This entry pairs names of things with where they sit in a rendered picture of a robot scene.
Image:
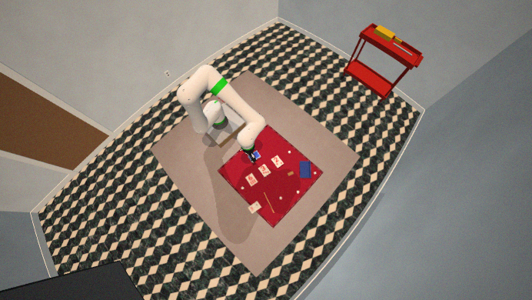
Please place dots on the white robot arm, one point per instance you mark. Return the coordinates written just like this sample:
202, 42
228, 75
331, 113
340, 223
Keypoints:
207, 77

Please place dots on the blue book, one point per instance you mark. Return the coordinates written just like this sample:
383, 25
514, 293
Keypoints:
305, 169

